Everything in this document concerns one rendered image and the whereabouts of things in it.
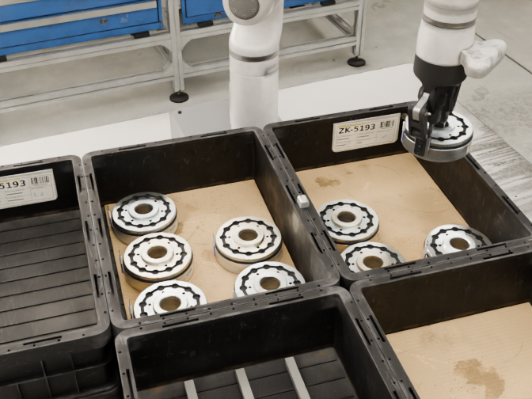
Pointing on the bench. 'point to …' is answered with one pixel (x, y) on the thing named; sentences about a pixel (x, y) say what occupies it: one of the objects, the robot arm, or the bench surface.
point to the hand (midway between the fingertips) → (428, 138)
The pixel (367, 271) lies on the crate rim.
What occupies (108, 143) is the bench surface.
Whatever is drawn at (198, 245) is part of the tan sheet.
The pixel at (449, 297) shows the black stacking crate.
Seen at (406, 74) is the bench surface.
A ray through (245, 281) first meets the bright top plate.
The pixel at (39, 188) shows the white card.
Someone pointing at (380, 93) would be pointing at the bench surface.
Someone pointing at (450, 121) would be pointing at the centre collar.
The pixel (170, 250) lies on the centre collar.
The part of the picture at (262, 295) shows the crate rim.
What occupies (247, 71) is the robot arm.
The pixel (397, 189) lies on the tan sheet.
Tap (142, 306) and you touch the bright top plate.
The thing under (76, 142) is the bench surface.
